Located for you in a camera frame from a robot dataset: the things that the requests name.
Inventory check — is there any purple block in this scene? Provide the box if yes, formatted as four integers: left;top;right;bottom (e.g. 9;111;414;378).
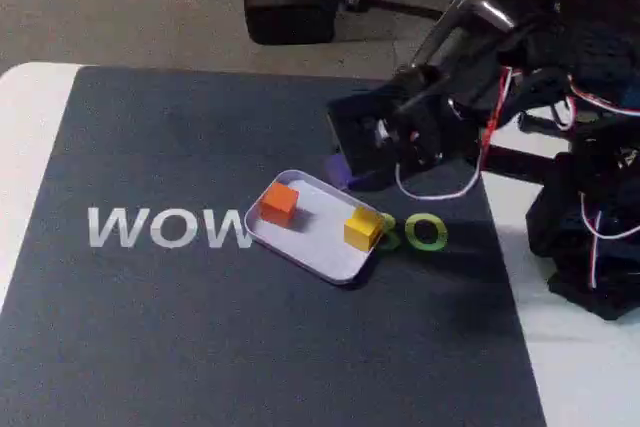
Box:
323;152;362;189

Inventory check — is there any yellow block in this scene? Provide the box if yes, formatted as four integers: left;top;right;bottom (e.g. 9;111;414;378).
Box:
343;205;384;252

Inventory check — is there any white metal tray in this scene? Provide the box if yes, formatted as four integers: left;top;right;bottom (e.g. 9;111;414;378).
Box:
244;168;389;288

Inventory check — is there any black C-clamp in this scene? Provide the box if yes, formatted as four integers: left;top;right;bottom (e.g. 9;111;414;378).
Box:
487;111;571;178

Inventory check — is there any orange block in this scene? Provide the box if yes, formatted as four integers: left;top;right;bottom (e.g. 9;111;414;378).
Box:
258;182;300;227

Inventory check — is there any dark mat with WOW print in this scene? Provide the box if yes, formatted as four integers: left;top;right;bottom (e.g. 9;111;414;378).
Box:
0;65;549;427

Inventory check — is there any thin white cable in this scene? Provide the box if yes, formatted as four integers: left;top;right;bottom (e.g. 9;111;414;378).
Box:
393;141;490;200

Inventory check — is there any red white servo cable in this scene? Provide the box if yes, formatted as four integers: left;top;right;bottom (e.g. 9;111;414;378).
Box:
479;66;640;289

